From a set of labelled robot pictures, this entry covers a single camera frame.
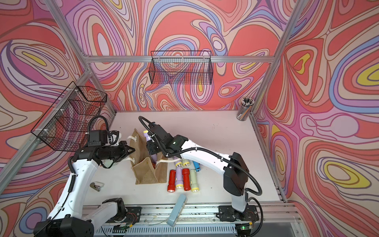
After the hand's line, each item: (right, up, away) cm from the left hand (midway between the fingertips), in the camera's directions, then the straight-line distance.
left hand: (136, 149), depth 76 cm
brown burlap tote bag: (+5, -5, -6) cm, 9 cm away
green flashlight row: (+25, -10, +13) cm, 30 cm away
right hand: (+8, 0, 0) cm, 8 cm away
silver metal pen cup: (+68, +21, +32) cm, 78 cm away
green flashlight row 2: (+31, -19, +6) cm, 37 cm away
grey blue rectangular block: (+22, -31, -2) cm, 38 cm away
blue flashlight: (+32, -12, +12) cm, 37 cm away
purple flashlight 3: (+22, -18, +6) cm, 29 cm away
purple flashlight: (+7, +6, -3) cm, 10 cm away
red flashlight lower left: (+18, -19, +6) cm, 27 cm away
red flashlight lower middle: (+26, -16, +9) cm, 32 cm away
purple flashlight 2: (+21, -11, +13) cm, 27 cm away
